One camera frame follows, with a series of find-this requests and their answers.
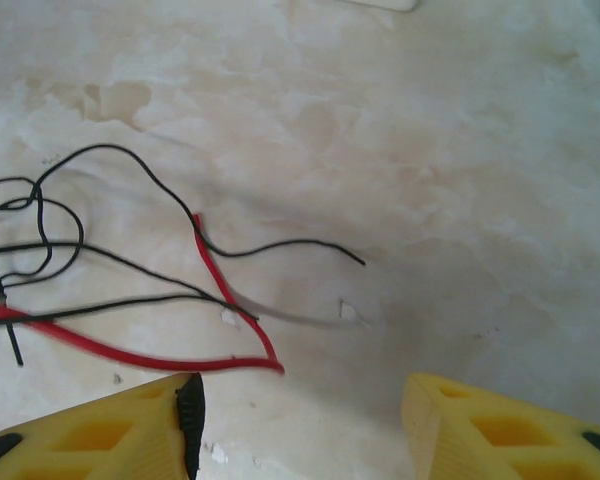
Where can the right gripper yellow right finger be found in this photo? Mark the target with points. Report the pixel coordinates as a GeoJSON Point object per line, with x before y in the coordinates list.
{"type": "Point", "coordinates": [505, 440]}

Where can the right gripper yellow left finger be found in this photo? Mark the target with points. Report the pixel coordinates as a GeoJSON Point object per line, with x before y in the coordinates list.
{"type": "Point", "coordinates": [105, 440]}

